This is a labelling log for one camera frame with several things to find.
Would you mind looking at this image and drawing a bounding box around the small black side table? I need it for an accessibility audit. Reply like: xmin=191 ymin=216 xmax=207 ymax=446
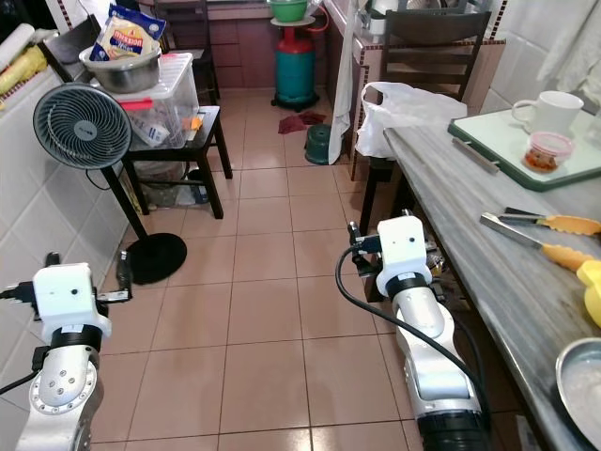
xmin=117 ymin=105 xmax=234 ymax=222

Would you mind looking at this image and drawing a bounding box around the large steel mixing bowl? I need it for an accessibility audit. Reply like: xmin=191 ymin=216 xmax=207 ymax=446
xmin=89 ymin=44 xmax=162 ymax=95

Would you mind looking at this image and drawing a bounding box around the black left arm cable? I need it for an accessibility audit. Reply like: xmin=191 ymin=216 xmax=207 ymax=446
xmin=0 ymin=287 xmax=39 ymax=396

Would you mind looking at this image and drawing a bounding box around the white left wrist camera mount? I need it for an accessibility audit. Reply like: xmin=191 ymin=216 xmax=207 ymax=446
xmin=33 ymin=263 xmax=111 ymax=344

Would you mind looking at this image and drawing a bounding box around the pink lidded food tub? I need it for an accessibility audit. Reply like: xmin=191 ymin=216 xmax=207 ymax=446
xmin=523 ymin=131 xmax=576 ymax=174

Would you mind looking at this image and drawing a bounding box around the grey standing fan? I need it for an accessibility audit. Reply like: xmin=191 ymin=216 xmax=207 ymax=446
xmin=32 ymin=82 xmax=188 ymax=287

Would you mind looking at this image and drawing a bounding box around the white plastic bag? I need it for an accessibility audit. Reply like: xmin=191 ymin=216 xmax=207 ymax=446
xmin=355 ymin=82 xmax=470 ymax=159

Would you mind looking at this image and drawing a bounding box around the dark wooden slatted chair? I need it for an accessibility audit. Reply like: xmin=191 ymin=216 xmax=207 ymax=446
xmin=359 ymin=9 xmax=494 ymax=217

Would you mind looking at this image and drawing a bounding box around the green plastic basin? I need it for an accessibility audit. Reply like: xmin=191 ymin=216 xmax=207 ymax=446
xmin=268 ymin=0 xmax=311 ymax=24

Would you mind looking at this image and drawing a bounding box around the grey wood-grain counter table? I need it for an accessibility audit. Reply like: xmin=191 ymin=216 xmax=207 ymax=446
xmin=366 ymin=125 xmax=601 ymax=451

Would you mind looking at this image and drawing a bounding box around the white roll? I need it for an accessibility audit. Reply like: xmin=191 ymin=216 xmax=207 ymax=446
xmin=0 ymin=23 xmax=36 ymax=67

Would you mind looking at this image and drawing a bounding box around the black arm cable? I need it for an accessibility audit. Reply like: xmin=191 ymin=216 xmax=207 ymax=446
xmin=335 ymin=247 xmax=489 ymax=435
xmin=0 ymin=287 xmax=39 ymax=396

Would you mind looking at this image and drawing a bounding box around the red cloth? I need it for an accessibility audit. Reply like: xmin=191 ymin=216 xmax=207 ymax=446
xmin=278 ymin=111 xmax=325 ymax=133

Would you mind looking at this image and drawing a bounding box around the crumpled clear plastic bag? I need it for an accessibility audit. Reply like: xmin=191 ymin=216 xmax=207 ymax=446
xmin=141 ymin=164 xmax=215 ymax=210

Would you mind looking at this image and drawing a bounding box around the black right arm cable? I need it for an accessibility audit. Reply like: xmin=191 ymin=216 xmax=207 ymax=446
xmin=335 ymin=247 xmax=489 ymax=435

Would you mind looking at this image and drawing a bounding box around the green rimmed tray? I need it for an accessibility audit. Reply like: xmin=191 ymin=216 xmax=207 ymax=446
xmin=448 ymin=108 xmax=601 ymax=193

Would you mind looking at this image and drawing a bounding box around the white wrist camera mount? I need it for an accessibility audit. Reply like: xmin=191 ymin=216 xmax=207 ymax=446
xmin=376 ymin=213 xmax=439 ymax=298
xmin=33 ymin=263 xmax=111 ymax=344

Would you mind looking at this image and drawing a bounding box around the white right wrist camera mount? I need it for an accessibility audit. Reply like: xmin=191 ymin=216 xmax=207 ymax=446
xmin=376 ymin=213 xmax=439 ymax=298

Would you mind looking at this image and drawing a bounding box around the clear plastic storage box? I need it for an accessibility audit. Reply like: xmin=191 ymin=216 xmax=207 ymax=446
xmin=127 ymin=52 xmax=201 ymax=151

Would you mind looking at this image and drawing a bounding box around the white hanging cloth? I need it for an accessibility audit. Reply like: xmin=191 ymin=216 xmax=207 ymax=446
xmin=329 ymin=0 xmax=362 ymax=156

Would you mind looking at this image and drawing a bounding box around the blue yellow snack bag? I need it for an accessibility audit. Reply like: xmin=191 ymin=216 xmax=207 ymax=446
xmin=90 ymin=4 xmax=167 ymax=62

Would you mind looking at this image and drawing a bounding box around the teal gas cylinder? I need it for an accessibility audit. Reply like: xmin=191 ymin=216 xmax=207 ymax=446
xmin=273 ymin=25 xmax=320 ymax=112

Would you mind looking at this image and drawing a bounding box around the small steel bowl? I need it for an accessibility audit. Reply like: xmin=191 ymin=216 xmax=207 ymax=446
xmin=554 ymin=337 xmax=601 ymax=451

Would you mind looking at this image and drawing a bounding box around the yellow plastic scoop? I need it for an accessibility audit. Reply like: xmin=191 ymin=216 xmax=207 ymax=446
xmin=575 ymin=259 xmax=601 ymax=328

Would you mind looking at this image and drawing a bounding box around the white mug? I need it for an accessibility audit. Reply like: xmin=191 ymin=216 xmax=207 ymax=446
xmin=512 ymin=90 xmax=586 ymax=139

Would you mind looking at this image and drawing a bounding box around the yellow plastic bag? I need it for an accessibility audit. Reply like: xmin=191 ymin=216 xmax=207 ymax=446
xmin=0 ymin=45 xmax=50 ymax=95

